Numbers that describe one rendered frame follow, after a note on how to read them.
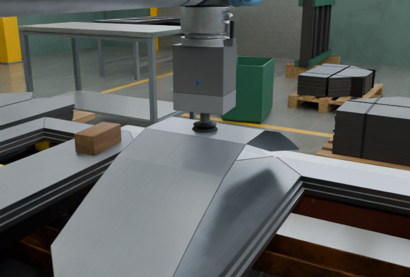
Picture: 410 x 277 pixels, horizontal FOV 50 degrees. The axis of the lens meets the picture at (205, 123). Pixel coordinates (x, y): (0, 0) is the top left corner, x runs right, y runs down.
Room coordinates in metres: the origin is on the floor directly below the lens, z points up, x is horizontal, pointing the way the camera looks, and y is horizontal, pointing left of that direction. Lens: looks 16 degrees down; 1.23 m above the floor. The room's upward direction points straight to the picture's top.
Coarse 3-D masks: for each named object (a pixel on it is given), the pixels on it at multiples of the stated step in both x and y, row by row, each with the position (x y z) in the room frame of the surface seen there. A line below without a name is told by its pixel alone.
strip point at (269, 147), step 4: (248, 144) 0.97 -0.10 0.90; (252, 144) 0.96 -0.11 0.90; (256, 144) 0.95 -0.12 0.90; (260, 144) 0.94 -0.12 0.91; (264, 144) 0.93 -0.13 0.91; (268, 144) 0.92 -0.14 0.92; (260, 148) 0.99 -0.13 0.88; (264, 148) 0.98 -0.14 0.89; (268, 148) 0.96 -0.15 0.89; (272, 148) 0.95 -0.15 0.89; (276, 148) 0.94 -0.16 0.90; (280, 148) 0.93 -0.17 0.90; (284, 148) 0.92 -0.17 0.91; (288, 148) 0.91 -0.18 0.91; (292, 148) 0.90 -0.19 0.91
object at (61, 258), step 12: (60, 252) 0.50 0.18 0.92; (72, 252) 0.49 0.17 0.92; (60, 264) 0.48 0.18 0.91; (72, 264) 0.48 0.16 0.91; (84, 264) 0.47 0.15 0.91; (96, 264) 0.47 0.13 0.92; (108, 264) 0.46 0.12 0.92; (60, 276) 0.46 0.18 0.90; (72, 276) 0.46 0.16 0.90; (84, 276) 0.46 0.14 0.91; (96, 276) 0.45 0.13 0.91; (108, 276) 0.45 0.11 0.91; (120, 276) 0.45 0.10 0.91; (132, 276) 0.44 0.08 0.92
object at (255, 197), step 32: (256, 160) 0.99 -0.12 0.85; (64, 192) 0.86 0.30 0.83; (224, 192) 0.81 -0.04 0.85; (256, 192) 0.81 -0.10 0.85; (288, 192) 0.82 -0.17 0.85; (320, 192) 0.86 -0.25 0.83; (352, 192) 0.84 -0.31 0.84; (384, 192) 0.82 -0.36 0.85; (0, 224) 0.73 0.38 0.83; (224, 224) 0.69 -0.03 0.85; (256, 224) 0.69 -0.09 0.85; (192, 256) 0.59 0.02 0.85; (224, 256) 0.59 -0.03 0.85; (256, 256) 0.63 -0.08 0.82
